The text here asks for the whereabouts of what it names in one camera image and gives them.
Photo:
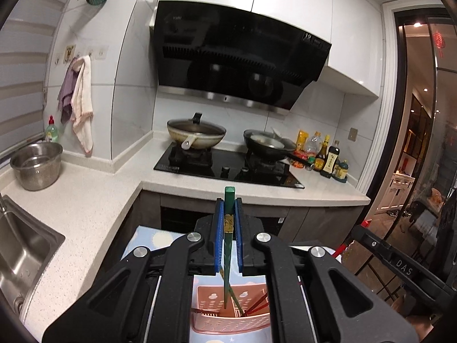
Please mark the blue spotted tablecloth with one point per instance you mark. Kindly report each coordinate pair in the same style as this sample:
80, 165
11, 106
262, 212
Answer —
153, 236

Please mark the yellow seasoning packet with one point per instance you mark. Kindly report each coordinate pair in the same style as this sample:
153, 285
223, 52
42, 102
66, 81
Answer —
302, 140

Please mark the grey wall switch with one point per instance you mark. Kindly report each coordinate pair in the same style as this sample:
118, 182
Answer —
353, 134

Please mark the white side cabinet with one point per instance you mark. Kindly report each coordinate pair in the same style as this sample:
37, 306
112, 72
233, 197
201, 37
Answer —
402, 189

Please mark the red seasoning container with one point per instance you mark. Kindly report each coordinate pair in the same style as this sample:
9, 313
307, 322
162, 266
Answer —
299, 158

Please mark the black range hood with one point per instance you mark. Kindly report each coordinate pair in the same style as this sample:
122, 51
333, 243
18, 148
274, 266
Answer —
235, 53

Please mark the pink white hanging cloth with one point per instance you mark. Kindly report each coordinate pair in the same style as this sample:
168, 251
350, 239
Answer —
83, 114

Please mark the stainless steel pot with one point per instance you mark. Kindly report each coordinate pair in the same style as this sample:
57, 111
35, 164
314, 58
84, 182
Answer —
35, 168

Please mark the red door decoration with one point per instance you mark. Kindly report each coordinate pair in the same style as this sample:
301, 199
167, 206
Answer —
438, 44

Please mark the brown chopstick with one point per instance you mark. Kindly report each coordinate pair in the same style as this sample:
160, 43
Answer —
198, 309

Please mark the wok with glass lid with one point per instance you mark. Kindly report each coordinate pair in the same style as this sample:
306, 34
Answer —
196, 132

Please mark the wall socket with sticker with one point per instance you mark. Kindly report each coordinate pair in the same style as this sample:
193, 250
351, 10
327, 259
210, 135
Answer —
70, 54

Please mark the brown sauce bottle yellow cap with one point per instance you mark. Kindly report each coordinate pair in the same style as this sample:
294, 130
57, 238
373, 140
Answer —
321, 159

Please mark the glass sliding door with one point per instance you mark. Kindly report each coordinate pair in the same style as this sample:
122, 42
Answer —
428, 121

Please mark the white window blind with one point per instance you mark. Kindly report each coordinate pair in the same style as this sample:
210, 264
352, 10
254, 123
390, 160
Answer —
21, 78

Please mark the purple hanging cloth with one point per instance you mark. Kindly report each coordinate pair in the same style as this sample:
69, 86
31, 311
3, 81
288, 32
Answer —
66, 94

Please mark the red bag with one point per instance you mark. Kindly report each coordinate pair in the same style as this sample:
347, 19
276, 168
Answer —
366, 223

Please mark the clear plastic bottle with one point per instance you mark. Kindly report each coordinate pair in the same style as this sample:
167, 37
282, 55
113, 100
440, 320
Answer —
313, 146

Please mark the small dark seasoning jars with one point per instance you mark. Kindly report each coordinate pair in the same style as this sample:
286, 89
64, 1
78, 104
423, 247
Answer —
341, 170

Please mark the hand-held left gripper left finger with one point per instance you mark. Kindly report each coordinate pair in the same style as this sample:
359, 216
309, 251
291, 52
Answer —
218, 237

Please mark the green dish soap bottle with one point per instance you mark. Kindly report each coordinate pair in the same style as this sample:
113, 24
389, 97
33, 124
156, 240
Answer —
52, 132

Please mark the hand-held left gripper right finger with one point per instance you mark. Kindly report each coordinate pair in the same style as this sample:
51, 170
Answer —
239, 237

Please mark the black gas stove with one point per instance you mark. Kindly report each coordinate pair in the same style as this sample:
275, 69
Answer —
228, 171

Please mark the stainless steel sink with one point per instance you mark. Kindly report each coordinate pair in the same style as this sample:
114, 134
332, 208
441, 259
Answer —
21, 257

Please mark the green chopstick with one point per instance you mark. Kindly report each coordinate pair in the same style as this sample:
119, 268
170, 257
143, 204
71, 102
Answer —
228, 250
238, 305

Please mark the dark soy sauce bottle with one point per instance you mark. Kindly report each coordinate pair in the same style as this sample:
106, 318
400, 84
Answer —
332, 162

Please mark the black frying pan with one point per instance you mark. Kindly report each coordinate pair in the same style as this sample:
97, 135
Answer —
269, 146

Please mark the pink perforated utensil holder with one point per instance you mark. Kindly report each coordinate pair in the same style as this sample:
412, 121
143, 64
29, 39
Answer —
232, 323

